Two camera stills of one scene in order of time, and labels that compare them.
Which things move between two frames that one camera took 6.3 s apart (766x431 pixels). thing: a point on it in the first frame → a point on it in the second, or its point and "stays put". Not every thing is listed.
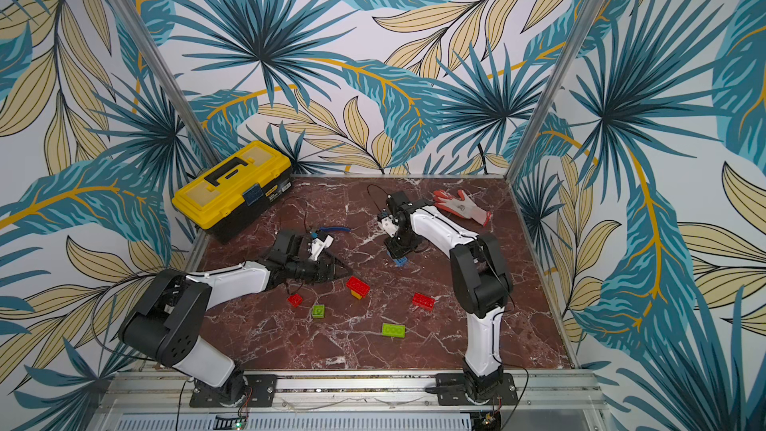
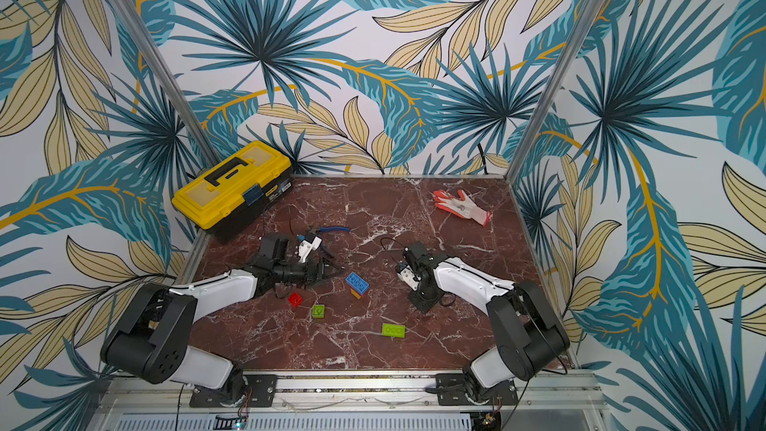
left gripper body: [310, 270] stays put
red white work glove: [461, 205] stays put
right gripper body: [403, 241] → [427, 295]
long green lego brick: [394, 330] stays put
